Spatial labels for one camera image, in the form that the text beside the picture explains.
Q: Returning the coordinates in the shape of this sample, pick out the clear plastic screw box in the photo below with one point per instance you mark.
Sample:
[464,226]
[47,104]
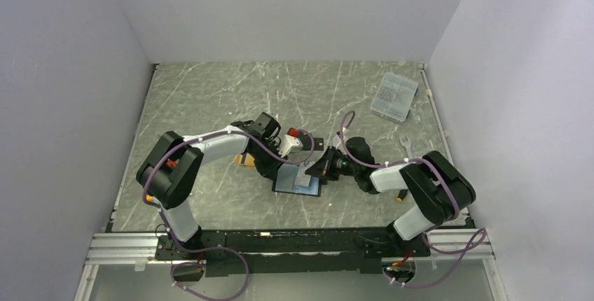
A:
[394,97]

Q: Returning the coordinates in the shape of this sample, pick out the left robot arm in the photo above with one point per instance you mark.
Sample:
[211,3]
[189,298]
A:
[168,173]

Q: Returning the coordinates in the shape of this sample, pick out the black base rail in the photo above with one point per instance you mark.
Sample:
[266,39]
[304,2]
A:
[362,249]

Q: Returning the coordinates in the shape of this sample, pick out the silver card stack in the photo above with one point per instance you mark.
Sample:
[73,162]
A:
[337,142]

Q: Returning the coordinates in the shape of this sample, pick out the gold card stack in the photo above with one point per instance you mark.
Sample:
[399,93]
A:
[245,160]

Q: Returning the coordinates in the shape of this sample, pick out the single silver card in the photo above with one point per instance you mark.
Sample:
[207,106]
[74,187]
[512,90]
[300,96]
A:
[302,179]

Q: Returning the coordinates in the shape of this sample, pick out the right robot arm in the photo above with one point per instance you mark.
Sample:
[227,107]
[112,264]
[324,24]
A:
[439,190]

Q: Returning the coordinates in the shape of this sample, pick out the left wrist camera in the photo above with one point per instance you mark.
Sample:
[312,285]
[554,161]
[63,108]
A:
[290,143]

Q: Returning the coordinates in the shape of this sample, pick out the black yellow screwdriver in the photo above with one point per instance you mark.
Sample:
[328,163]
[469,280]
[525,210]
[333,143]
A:
[402,195]

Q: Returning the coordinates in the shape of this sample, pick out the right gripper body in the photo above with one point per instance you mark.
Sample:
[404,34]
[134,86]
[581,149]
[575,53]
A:
[343,166]

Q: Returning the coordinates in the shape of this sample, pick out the black card stack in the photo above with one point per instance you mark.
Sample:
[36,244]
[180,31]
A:
[308,143]

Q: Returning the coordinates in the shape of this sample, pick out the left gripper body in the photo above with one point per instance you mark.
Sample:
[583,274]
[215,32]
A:
[265,161]

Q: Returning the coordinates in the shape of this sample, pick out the silver wrench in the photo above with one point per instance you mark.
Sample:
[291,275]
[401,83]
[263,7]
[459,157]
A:
[406,143]

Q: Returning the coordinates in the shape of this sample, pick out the black leather card holder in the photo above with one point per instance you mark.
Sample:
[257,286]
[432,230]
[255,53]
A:
[292,179]

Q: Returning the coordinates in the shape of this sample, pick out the aluminium frame rail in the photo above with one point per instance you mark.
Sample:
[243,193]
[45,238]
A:
[141,249]

